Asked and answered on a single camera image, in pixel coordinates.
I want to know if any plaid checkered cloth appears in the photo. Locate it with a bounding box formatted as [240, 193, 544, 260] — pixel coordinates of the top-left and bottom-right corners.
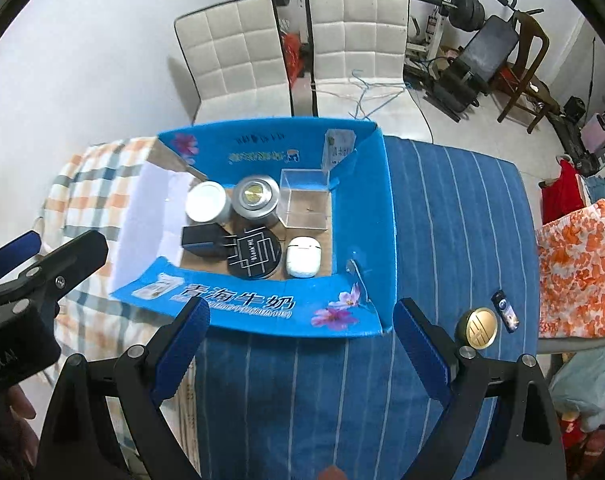
[34, 135, 204, 476]

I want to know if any person's left hand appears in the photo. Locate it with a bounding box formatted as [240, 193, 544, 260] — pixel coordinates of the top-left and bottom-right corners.
[0, 385, 39, 479]

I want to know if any black round compact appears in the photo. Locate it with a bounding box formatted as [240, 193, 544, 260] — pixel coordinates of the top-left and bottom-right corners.
[223, 226, 282, 281]

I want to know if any silver tin white lid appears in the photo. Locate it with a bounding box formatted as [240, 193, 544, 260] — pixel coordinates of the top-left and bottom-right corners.
[185, 181, 232, 224]

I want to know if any silver tin gold emblem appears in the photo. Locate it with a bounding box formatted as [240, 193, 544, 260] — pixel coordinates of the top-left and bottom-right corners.
[231, 176, 281, 233]

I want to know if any left white padded chair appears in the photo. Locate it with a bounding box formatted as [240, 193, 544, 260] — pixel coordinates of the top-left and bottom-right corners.
[173, 0, 294, 124]

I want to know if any orange floral cloth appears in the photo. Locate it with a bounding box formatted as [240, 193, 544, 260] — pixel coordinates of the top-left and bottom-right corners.
[537, 200, 605, 339]

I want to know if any blue cardboard milk box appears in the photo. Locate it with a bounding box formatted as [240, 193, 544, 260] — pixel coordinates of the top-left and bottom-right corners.
[110, 117, 397, 338]

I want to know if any black rectangular box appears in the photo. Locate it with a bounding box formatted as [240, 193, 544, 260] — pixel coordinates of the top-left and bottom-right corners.
[181, 223, 236, 259]

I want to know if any white earbuds case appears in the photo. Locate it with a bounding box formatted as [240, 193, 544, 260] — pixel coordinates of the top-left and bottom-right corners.
[285, 236, 322, 278]

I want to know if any blue striped tablecloth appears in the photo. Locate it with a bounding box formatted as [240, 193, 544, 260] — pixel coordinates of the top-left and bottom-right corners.
[182, 134, 544, 480]

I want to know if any clear acrylic box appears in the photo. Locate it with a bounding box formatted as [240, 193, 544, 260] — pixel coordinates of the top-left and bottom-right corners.
[278, 169, 331, 231]

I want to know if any pink box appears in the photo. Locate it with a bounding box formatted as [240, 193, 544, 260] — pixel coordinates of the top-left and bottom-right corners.
[580, 114, 605, 155]

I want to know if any gold round tin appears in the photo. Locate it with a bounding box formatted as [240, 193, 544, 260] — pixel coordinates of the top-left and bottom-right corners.
[455, 307, 498, 350]

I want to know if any right white padded chair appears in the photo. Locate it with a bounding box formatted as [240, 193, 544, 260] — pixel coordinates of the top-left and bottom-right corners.
[306, 0, 433, 143]

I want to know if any white padded chair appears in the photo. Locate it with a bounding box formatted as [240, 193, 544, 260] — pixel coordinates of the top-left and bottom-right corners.
[173, 0, 294, 124]
[306, 0, 433, 143]

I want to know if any brown wooden chair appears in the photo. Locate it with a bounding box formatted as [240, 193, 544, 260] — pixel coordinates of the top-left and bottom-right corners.
[495, 11, 560, 133]

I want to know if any blue blueberry lighter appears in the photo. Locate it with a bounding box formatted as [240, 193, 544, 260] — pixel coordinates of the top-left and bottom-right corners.
[491, 289, 519, 333]

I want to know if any red cloth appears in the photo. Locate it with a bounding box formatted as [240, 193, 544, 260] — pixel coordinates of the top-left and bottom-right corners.
[539, 157, 588, 224]

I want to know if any black weight bench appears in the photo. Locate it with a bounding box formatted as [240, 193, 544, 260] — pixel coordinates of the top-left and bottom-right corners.
[425, 15, 519, 122]

